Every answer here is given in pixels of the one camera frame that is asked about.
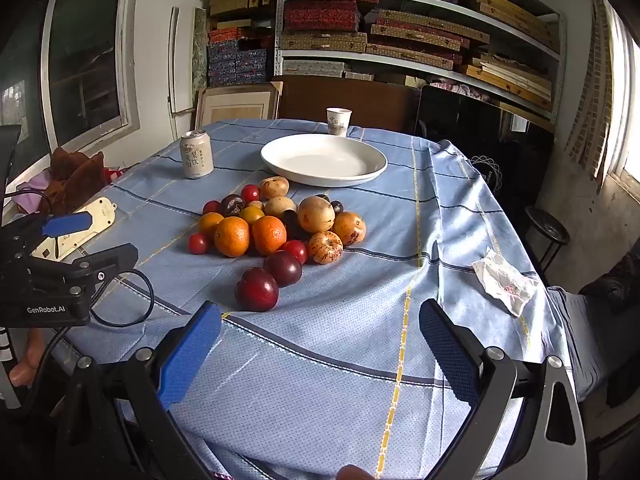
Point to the white metal shelf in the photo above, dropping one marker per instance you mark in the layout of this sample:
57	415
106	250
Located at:
320	53

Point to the dark red plum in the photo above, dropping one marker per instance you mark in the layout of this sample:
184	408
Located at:
256	289
283	267

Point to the stack of blue patterned boxes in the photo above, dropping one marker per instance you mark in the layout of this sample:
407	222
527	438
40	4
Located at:
235	62

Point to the dark wooden chair back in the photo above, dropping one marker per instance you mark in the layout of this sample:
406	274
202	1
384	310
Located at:
345	102

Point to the cream plastic device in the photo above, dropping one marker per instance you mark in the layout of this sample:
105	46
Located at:
102	212

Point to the dark purple wrinkled fruit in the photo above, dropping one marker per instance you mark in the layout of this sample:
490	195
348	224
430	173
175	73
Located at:
291	222
322	197
336	206

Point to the tan oval fruit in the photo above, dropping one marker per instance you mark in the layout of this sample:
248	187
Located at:
274	187

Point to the white oval plate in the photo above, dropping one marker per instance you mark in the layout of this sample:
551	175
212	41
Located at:
324	157

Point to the white paper cup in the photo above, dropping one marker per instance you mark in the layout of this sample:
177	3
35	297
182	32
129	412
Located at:
339	121

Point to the pale speckled round fruit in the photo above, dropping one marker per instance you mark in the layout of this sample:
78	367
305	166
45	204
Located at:
325	247

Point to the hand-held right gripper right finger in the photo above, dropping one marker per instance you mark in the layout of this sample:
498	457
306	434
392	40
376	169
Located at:
450	355

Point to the orange patterned box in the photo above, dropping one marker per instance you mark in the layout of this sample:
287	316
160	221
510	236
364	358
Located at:
225	35

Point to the small mandarin orange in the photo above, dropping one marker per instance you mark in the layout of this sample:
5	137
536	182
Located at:
251	215
209	222

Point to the crumpled white paper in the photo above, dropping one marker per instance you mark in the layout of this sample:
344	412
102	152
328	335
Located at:
505	282

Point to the person's left hand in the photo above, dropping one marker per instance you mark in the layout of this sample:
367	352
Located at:
31	360

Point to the orange brown speckled fruit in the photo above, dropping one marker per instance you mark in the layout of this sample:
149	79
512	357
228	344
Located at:
349	228

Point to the small tan fruit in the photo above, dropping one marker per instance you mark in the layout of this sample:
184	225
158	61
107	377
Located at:
256	204

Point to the white narrow panel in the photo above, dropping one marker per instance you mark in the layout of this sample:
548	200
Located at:
172	70

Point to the grey cloth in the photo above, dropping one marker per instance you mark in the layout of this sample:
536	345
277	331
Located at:
575	330

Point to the brown cloth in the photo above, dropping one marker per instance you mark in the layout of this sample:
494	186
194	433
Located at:
75	175

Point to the pink floral cloth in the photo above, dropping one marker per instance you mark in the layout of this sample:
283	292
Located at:
460	88

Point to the brick pattern curtain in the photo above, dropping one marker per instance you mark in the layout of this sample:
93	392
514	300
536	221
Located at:
595	100

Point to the stack of patterned flat boxes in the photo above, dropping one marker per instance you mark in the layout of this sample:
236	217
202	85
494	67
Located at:
320	15

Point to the green mottled panel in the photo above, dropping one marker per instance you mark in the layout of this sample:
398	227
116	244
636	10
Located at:
199	50

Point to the wooden picture frame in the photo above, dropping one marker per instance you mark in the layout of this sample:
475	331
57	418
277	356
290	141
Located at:
235	105

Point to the bright window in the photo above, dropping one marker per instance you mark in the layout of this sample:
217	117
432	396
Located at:
627	110

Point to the black jacket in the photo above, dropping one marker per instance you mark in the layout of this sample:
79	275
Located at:
617	280

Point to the blue checked tablecloth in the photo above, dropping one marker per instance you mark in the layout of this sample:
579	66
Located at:
350	360

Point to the large tan round fruit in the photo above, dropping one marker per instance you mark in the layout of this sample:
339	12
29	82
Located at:
315	213

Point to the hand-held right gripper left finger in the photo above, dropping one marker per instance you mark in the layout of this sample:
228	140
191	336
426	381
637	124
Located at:
190	355

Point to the dark purple mangosteen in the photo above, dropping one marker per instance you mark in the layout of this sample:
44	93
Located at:
233	205

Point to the red patterned cloth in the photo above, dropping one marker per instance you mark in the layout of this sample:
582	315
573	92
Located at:
116	174

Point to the white framed window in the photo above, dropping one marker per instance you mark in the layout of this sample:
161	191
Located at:
85	60

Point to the black glossy panel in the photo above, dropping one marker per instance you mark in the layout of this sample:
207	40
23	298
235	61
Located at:
460	120

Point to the black round stool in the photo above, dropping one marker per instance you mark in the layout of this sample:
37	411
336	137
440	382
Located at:
547	227

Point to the cream drink can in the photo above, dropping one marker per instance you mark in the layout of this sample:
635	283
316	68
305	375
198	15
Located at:
196	157

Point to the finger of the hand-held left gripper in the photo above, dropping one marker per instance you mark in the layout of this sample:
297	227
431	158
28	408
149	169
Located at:
67	224
110	260

